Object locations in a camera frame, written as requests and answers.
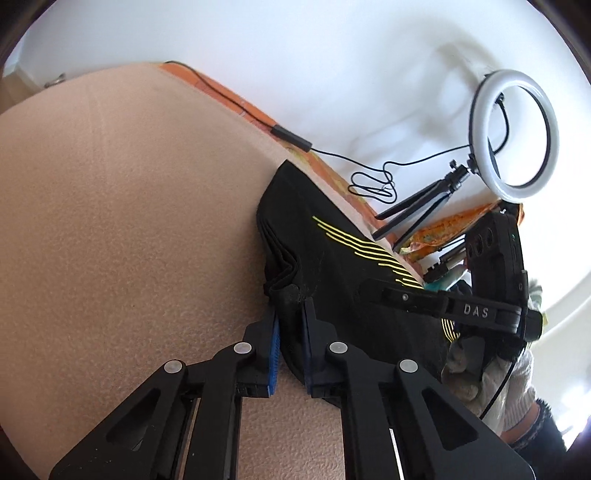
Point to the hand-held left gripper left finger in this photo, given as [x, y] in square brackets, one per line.
[272, 357]

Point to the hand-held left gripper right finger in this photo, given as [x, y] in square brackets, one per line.
[306, 355]

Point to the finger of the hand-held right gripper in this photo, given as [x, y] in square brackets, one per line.
[415, 300]

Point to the black pants with yellow stripes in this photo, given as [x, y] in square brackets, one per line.
[337, 272]

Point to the person's right hand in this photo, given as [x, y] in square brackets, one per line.
[512, 392]

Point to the teal object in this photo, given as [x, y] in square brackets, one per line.
[438, 286]

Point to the black and silver stand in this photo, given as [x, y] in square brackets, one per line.
[445, 265]

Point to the black tripod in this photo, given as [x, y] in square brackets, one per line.
[415, 201]

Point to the orange patterned sheet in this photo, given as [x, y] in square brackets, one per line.
[351, 194]

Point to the beige blanket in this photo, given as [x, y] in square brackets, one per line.
[120, 221]

